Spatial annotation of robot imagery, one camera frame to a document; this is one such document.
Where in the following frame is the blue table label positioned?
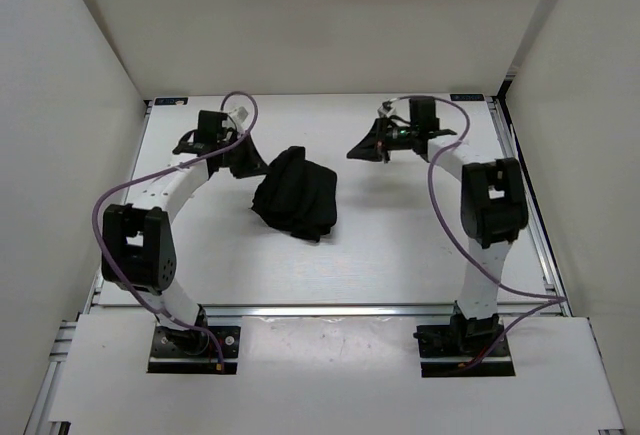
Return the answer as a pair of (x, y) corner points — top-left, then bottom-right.
(450, 93), (485, 102)
(154, 97), (188, 106)

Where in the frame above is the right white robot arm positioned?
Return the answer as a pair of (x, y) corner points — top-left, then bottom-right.
(347, 117), (529, 358)

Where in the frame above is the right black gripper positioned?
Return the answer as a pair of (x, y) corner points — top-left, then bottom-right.
(347, 116), (417, 164)

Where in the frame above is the right blue table label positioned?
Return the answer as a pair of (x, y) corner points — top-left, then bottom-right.
(450, 93), (485, 102)

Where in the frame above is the black pleated skirt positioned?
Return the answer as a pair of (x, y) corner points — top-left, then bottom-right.
(251, 146), (338, 243)

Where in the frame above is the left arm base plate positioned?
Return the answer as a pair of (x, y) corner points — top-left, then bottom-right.
(147, 324), (241, 375)

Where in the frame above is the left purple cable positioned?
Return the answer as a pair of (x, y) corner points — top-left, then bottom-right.
(91, 90), (260, 361)

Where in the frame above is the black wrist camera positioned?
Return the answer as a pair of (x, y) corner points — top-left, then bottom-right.
(172, 107), (248, 156)
(377, 96), (456, 139)

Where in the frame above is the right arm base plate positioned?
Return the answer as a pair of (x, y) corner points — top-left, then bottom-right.
(413, 312), (516, 378)

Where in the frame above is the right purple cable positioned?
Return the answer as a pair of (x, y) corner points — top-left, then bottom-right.
(389, 95), (568, 356)

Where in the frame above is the purple cable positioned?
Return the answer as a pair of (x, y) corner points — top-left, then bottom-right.
(389, 95), (568, 356)
(91, 90), (260, 361)

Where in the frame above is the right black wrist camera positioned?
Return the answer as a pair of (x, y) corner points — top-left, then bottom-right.
(377, 96), (456, 139)

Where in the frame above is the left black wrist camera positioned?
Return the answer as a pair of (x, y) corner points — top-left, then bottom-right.
(172, 107), (248, 156)

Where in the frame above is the left blue table label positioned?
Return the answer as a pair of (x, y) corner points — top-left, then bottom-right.
(154, 97), (188, 106)

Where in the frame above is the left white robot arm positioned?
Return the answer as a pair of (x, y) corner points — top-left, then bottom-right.
(101, 131), (268, 356)

